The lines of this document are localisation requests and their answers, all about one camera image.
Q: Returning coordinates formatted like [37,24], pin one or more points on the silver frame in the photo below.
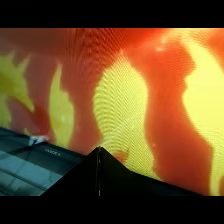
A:
[23,176]

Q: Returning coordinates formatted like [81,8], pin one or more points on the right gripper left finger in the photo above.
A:
[83,180]

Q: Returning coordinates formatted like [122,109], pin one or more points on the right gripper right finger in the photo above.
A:
[126,183]

